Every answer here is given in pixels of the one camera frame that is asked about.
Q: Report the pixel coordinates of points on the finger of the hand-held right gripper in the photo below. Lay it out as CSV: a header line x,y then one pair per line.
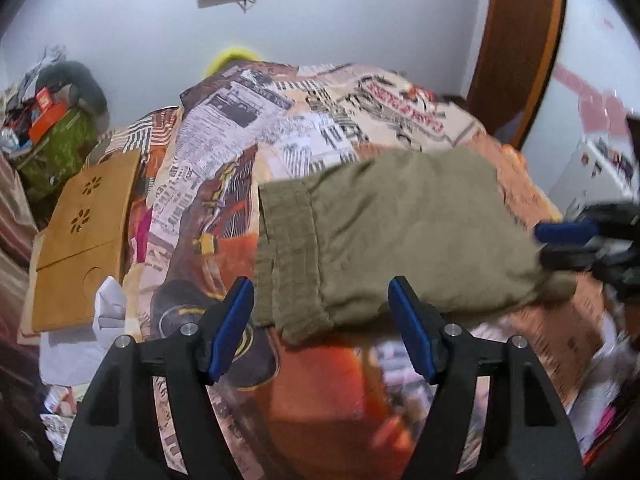
x,y
565,232
570,259

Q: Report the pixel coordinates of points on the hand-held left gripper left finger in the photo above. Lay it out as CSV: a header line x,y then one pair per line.
x,y
232,330

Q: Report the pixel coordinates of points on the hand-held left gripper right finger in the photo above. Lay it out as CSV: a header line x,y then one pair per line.
x,y
412,330

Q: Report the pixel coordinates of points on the olive green pants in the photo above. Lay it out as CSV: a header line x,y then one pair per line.
x,y
400,235

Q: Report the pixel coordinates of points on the white stickered appliance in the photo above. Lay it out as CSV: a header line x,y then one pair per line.
x,y
595,170

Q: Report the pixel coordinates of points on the white cloth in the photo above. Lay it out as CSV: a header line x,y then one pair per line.
x,y
107,305

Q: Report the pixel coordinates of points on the wooden lap desk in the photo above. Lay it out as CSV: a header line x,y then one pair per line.
x,y
85,240

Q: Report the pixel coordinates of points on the white sliding wardrobe door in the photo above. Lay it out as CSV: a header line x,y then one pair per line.
x,y
590,60

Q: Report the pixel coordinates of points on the printed papers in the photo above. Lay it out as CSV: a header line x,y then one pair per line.
x,y
57,405

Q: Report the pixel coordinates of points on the wooden door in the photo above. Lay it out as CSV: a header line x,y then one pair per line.
x,y
520,35

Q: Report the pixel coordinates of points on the printed blanket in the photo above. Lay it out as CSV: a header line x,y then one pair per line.
x,y
310,125

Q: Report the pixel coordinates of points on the striped pink curtain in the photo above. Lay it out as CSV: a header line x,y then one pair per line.
x,y
15,220

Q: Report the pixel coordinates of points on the green storage box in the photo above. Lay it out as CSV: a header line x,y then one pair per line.
x,y
60,150

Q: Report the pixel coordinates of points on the yellow foam hoop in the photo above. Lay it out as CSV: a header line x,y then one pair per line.
x,y
232,56

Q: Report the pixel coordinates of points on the orange box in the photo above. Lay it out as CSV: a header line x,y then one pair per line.
x,y
47,121

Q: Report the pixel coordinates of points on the grey plush toy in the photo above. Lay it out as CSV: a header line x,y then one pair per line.
x,y
80,85

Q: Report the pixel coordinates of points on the small red box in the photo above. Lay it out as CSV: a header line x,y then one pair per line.
x,y
44,97

